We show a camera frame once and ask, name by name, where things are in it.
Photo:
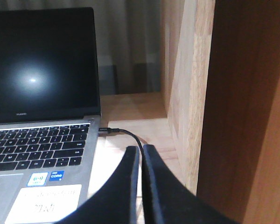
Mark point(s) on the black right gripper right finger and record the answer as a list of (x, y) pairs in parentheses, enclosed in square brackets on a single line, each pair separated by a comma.
[(166, 200)]

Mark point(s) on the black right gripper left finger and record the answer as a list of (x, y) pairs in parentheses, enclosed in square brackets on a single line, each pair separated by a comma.
[(115, 201)]

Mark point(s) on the silver laptop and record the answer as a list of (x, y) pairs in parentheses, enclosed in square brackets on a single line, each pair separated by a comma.
[(49, 112)]

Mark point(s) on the wooden shelf unit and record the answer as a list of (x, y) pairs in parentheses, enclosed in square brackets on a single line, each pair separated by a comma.
[(216, 121)]

